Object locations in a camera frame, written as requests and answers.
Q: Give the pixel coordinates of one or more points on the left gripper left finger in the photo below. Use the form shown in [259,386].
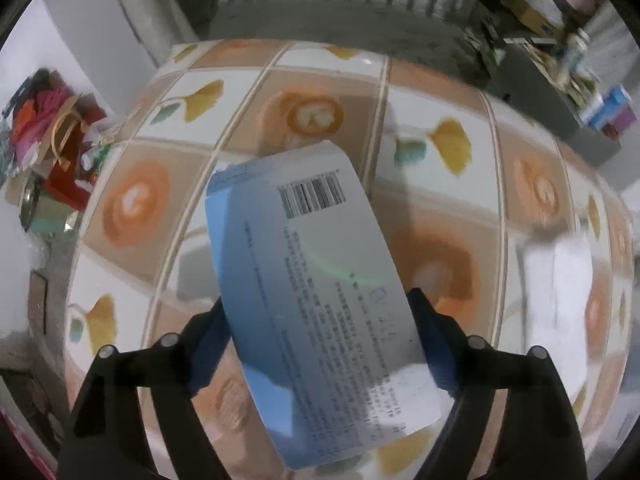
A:
[106,435]

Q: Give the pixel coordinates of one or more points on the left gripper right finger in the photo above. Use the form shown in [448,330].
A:
[520,396]

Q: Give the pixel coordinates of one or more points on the white tissue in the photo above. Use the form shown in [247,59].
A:
[558,277]

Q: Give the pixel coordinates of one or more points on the blue white medicine box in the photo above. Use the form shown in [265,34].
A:
[318,316]

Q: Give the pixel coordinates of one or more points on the patterned tablecloth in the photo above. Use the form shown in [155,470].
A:
[459,183]

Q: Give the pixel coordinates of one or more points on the red gift bag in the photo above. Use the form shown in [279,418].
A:
[68,137]

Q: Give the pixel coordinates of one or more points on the purple cup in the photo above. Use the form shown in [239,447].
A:
[617,126]

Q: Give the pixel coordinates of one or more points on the blue detergent bottle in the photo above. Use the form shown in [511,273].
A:
[616,99]

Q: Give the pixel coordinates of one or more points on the grey side cabinet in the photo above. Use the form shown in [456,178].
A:
[522,85]

